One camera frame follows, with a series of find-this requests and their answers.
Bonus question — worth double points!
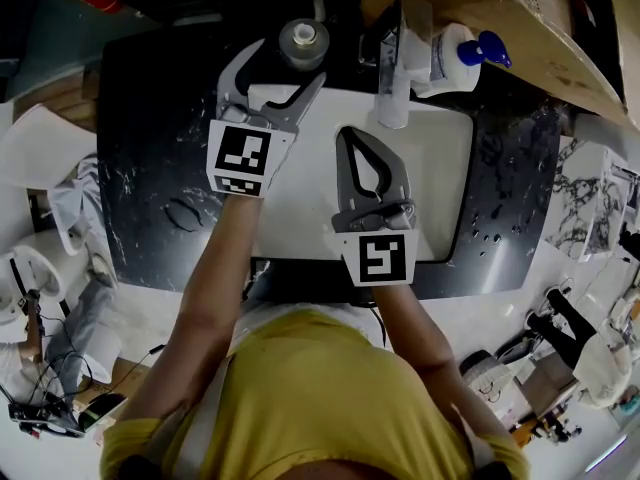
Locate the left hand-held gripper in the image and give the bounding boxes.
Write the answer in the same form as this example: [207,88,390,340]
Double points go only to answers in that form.
[205,37,328,199]

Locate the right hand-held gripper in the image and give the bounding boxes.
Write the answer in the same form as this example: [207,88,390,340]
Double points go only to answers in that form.
[330,125,421,288]

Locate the small grey jar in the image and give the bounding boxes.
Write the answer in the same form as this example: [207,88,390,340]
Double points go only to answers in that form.
[278,17,332,73]

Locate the person's left forearm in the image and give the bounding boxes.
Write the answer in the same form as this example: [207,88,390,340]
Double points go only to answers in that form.
[118,192,265,425]

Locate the person's right forearm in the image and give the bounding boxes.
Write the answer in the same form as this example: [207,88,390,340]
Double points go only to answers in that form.
[371,282,502,435]

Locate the white sink basin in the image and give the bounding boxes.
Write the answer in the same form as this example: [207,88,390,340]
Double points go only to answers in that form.
[248,82,476,265]

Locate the black marble counter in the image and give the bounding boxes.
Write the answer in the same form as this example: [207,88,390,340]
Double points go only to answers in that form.
[96,11,562,302]

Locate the white blue pump bottle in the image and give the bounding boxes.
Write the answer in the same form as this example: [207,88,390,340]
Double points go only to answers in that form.
[411,22,515,100]

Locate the grey cloth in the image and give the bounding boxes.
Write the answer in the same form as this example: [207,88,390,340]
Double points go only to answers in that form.
[48,154,102,230]

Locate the white marble cabinet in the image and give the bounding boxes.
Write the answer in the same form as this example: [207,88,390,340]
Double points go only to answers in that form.
[544,136,640,263]

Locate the large open cardboard box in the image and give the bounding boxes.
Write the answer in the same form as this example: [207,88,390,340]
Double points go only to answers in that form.
[361,0,640,135]

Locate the person's yellow shirt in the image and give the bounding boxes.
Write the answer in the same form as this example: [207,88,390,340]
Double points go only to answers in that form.
[99,307,532,480]

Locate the white office chair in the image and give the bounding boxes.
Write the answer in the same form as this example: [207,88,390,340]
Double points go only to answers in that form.
[0,102,102,258]

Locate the white round bin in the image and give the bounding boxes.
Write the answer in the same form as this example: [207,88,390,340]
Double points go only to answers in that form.
[0,245,66,342]

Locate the black hair tie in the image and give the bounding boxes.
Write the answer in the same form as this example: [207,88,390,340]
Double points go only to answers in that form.
[163,197,205,233]

